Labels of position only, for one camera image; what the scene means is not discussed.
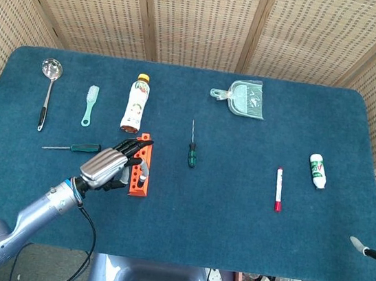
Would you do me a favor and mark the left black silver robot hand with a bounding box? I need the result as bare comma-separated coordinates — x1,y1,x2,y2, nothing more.
76,130,156,198

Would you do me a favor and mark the teal black handled screwdriver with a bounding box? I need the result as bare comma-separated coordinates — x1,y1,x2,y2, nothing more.
41,137,102,157

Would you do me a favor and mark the orange tool holder block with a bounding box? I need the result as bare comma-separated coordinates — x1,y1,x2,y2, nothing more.
127,132,157,200

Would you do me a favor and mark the mint green cleaning brush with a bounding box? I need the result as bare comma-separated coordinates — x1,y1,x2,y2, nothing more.
80,84,101,128

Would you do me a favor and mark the white drink bottle yellow cap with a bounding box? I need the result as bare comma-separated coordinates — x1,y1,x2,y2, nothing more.
118,71,155,136

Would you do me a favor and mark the green black striped screwdriver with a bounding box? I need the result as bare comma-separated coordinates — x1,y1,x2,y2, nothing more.
185,119,203,169

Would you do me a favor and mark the small white green bottle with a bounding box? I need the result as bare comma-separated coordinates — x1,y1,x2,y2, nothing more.
305,153,331,191

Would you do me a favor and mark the steel ladle black grip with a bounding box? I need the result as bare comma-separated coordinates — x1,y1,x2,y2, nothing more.
33,57,65,134

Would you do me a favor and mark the white marker red cap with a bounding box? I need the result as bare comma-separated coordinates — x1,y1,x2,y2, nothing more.
271,166,288,214

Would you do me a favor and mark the blue carpet table cover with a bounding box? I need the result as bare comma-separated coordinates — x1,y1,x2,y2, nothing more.
0,41,376,281

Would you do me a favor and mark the mint dustpan in plastic wrap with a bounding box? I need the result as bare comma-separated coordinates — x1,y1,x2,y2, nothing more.
207,74,271,121

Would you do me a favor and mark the woven bamboo folding screen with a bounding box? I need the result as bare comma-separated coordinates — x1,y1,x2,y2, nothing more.
0,0,376,180

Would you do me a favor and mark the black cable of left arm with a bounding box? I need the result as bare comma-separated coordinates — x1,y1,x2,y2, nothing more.
8,190,102,281

